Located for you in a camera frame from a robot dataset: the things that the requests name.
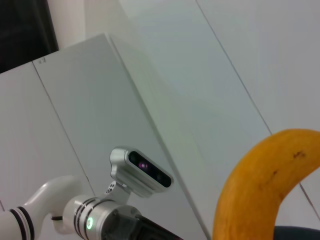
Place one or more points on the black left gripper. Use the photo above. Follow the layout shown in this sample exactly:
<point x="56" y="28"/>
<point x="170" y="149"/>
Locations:
<point x="130" y="230"/>

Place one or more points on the yellow banana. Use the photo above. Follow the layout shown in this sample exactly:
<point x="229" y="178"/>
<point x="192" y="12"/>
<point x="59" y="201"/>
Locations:
<point x="250" y="187"/>

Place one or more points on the dark teal insulated lunch bag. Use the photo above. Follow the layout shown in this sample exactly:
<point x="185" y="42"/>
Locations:
<point x="300" y="233"/>

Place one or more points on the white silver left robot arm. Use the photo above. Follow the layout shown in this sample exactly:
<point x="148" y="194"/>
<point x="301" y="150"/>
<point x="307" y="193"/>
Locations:
<point x="37" y="200"/>

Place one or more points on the black background panel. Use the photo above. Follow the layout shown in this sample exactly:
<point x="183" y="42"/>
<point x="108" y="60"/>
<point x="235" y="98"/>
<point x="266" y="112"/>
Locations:
<point x="22" y="30"/>

